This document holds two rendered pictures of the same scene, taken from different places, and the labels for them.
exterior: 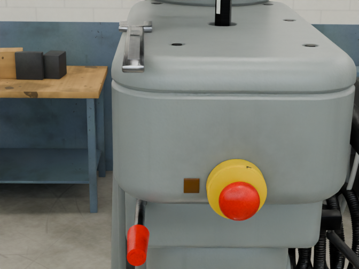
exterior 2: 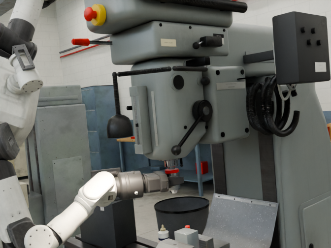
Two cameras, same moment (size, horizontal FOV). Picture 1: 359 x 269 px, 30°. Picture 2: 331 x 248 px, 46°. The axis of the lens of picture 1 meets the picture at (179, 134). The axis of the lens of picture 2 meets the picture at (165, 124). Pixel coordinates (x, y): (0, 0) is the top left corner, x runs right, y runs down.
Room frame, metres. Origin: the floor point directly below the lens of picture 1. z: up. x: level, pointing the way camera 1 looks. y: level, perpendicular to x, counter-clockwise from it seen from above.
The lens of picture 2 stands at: (0.03, -1.04, 1.49)
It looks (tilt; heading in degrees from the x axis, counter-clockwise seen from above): 3 degrees down; 50
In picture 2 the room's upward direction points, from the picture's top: 5 degrees counter-clockwise
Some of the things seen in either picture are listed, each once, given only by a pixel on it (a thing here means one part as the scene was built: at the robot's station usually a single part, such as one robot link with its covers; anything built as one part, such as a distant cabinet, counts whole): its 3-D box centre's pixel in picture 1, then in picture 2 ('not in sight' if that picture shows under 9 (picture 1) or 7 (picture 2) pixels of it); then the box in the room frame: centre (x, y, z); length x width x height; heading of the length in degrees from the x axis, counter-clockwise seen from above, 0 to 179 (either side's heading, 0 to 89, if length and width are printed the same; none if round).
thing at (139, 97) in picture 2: not in sight; (140, 119); (0.74, -0.06, 1.45); 0.04 x 0.04 x 0.21; 1
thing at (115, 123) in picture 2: not in sight; (119, 125); (0.62, -0.13, 1.44); 0.07 x 0.07 x 0.06
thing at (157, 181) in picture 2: not in sight; (146, 183); (0.77, -0.02, 1.23); 0.13 x 0.12 x 0.10; 66
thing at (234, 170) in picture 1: (236, 189); (97, 15); (0.62, -0.06, 1.76); 0.06 x 0.02 x 0.06; 91
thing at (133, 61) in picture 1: (134, 42); not in sight; (0.70, 0.05, 1.89); 0.24 x 0.04 x 0.01; 3
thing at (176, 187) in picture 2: not in sight; (172, 180); (0.85, -0.05, 1.23); 0.05 x 0.05 x 0.06
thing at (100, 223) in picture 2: not in sight; (106, 218); (0.84, 0.39, 1.03); 0.22 x 0.12 x 0.20; 101
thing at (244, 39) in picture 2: not in sight; (252, 54); (1.35, -0.04, 1.66); 0.80 x 0.23 x 0.20; 1
